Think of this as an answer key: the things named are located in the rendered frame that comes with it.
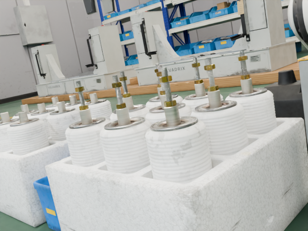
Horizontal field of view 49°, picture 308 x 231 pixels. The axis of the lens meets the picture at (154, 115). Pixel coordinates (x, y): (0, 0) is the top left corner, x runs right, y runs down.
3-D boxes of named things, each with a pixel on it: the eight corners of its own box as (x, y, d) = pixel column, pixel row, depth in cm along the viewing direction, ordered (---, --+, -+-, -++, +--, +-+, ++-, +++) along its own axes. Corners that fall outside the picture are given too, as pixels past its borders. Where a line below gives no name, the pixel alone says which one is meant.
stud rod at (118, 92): (122, 117, 60) (113, 75, 59) (119, 117, 61) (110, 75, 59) (127, 116, 60) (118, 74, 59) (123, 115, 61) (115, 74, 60)
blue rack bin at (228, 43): (228, 47, 620) (227, 35, 616) (247, 44, 594) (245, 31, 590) (214, 50, 584) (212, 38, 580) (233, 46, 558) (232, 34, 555)
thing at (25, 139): (47, 177, 100) (33, 118, 97) (65, 181, 93) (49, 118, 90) (17, 190, 93) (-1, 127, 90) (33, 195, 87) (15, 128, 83)
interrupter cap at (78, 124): (69, 126, 72) (68, 123, 72) (104, 118, 74) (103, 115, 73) (68, 132, 65) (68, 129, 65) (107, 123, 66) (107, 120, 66)
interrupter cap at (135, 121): (126, 131, 56) (125, 127, 55) (96, 131, 60) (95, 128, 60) (154, 119, 61) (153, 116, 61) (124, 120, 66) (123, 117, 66)
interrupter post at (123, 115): (125, 127, 59) (121, 109, 59) (115, 127, 61) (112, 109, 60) (134, 123, 61) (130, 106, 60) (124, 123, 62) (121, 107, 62)
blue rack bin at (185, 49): (190, 54, 680) (189, 43, 677) (206, 51, 655) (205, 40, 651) (175, 57, 645) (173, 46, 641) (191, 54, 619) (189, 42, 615)
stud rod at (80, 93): (84, 117, 69) (75, 80, 68) (89, 116, 69) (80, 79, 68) (83, 118, 68) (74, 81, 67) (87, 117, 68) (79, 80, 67)
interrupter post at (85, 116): (81, 125, 70) (78, 110, 70) (93, 123, 71) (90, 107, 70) (82, 127, 68) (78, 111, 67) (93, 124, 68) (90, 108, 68)
